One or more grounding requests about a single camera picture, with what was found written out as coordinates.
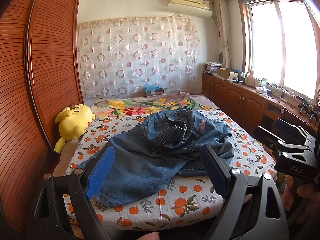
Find yellow Pikachu plush toy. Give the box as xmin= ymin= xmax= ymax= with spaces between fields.
xmin=54 ymin=104 xmax=95 ymax=154

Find cardboard box on cabinet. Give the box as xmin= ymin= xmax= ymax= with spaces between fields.
xmin=216 ymin=68 xmax=238 ymax=80

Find person left hand thumb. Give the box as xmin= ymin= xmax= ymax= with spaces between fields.
xmin=137 ymin=232 xmax=159 ymax=240

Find wooden slatted wardrobe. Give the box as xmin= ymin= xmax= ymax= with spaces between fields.
xmin=1 ymin=0 xmax=83 ymax=233

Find blue denim jeans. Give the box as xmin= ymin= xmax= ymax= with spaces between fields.
xmin=80 ymin=107 xmax=234 ymax=207

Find person right hand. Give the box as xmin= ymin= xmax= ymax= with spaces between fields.
xmin=281 ymin=174 xmax=320 ymax=213

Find pink bottle on cabinet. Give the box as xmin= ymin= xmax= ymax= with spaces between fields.
xmin=246 ymin=70 xmax=255 ymax=87

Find stack of books papers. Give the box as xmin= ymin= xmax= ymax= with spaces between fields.
xmin=203 ymin=62 xmax=223 ymax=73

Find orange print bed sheet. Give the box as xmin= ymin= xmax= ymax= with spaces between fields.
xmin=58 ymin=107 xmax=277 ymax=230

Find floral pink blanket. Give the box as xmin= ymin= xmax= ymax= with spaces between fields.
xmin=90 ymin=92 xmax=218 ymax=118

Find box with teal cloth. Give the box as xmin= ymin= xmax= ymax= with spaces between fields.
xmin=143 ymin=83 xmax=164 ymax=96

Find white wall air conditioner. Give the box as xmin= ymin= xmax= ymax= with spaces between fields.
xmin=168 ymin=0 xmax=213 ymax=18

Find beige window curtain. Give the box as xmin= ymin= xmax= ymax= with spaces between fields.
xmin=214 ymin=0 xmax=232 ymax=69

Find window with wooden frame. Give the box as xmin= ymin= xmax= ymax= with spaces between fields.
xmin=238 ymin=0 xmax=319 ymax=103

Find long wooden sideboard cabinet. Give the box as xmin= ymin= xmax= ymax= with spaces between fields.
xmin=202 ymin=74 xmax=318 ymax=136

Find circle pattern sheer curtain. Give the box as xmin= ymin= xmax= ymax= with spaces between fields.
xmin=77 ymin=16 xmax=200 ymax=98

